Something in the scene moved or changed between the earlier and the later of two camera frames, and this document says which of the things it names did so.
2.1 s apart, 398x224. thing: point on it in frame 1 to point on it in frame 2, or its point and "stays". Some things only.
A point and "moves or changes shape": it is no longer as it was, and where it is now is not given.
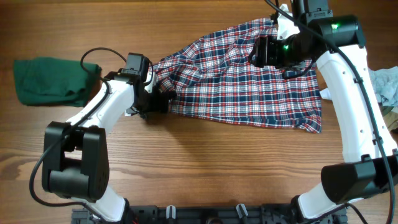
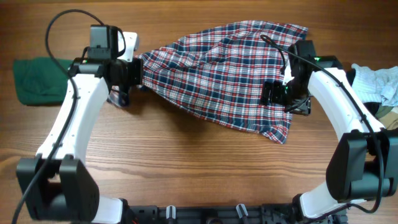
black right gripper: x=263 y=53 to x=303 y=107
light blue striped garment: x=385 y=83 stays
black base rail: x=211 y=214 stays
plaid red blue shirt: x=212 y=78 moves or changes shape
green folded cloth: x=56 y=81 stays
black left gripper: x=158 y=105 to x=136 y=79
